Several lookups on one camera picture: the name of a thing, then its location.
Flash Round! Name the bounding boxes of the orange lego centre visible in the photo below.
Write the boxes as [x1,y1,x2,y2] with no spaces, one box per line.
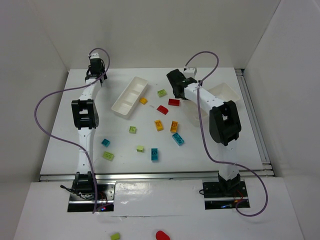
[170,121,178,133]

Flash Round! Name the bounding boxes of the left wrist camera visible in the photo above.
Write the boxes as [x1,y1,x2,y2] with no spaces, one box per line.
[88,52,100,60]

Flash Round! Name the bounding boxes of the red rectangular lego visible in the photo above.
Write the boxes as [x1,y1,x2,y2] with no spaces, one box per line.
[168,98,180,107]

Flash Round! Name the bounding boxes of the small yellow lego near tray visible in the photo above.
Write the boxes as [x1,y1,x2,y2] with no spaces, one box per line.
[139,97,148,105]

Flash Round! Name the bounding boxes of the aluminium right rail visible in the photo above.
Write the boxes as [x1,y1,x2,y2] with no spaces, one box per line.
[234,68,274,175]

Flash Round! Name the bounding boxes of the aluminium front rail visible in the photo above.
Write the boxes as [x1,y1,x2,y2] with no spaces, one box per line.
[38,169,276,183]

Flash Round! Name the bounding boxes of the white divided tray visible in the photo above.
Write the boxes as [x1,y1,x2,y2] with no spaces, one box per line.
[111,76,148,119]
[181,82,241,127]

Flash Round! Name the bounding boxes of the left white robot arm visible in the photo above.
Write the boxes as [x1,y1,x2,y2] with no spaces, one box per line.
[71,52,107,195]

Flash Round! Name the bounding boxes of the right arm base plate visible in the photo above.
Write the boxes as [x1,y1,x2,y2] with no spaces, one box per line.
[199,181,250,210]

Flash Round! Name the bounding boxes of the green lego outside front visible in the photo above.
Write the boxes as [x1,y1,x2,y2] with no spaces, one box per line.
[110,232,121,240]

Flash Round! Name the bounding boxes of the red rounded lego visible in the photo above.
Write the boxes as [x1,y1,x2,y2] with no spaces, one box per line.
[156,105,169,115]

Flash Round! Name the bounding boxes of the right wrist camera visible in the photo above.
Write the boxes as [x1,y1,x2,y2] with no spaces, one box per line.
[182,66,197,79]

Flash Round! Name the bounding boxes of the aluminium rail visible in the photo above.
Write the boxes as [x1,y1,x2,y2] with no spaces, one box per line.
[38,169,276,183]
[234,68,274,175]

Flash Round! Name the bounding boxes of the red piece outside front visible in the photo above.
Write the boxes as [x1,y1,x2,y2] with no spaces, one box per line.
[155,230,171,240]

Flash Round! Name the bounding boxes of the yellow lego centre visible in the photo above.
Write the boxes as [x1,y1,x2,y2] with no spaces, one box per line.
[154,120,164,132]

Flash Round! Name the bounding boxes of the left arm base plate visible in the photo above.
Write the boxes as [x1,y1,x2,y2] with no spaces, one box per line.
[67,182,116,213]

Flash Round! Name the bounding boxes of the small teal lego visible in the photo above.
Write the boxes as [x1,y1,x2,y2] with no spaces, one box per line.
[101,138,111,148]

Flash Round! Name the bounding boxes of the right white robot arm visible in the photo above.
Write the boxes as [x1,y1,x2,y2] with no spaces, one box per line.
[166,69,242,193]

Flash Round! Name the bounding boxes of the pale green small lego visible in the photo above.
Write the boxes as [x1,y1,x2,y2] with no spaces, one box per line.
[136,145,144,153]

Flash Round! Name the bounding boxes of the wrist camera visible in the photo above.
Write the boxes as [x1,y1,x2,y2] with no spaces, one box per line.
[182,66,197,79]
[88,52,100,60]

